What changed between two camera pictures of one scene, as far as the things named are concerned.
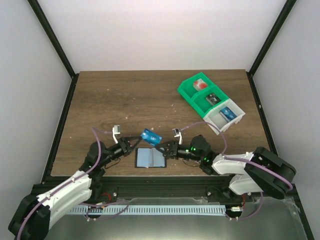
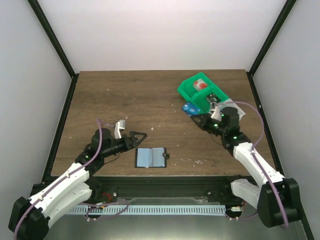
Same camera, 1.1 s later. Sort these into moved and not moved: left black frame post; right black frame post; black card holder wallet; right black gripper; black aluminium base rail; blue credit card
Moved: right black gripper; blue credit card
Not moved: right black frame post; black aluminium base rail; black card holder wallet; left black frame post
